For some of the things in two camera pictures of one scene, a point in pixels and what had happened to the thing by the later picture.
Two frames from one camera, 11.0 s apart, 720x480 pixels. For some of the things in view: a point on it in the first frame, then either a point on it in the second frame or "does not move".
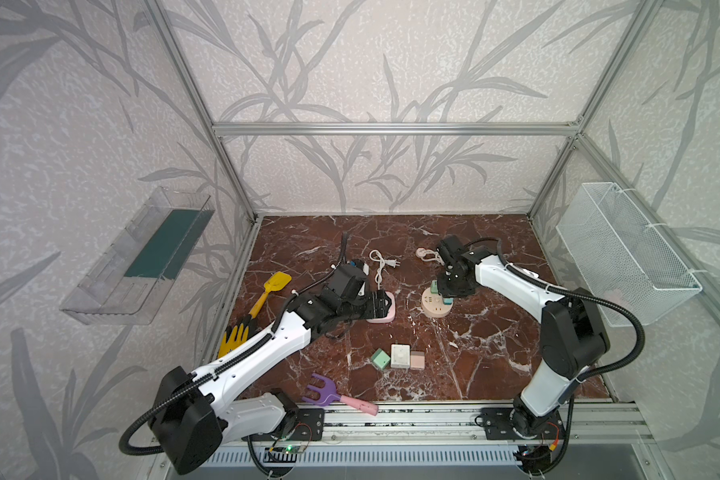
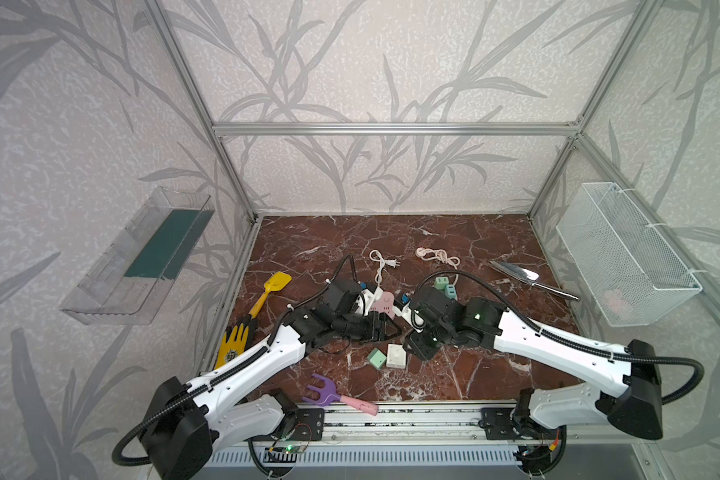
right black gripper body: x=450 y=285 -> x=423 y=339
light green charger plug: x=380 y=358 does not move
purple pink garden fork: x=330 y=396 does not move
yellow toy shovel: x=274 y=283 does not move
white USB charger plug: x=400 y=356 does not move
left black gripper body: x=371 y=303 -> x=371 y=324
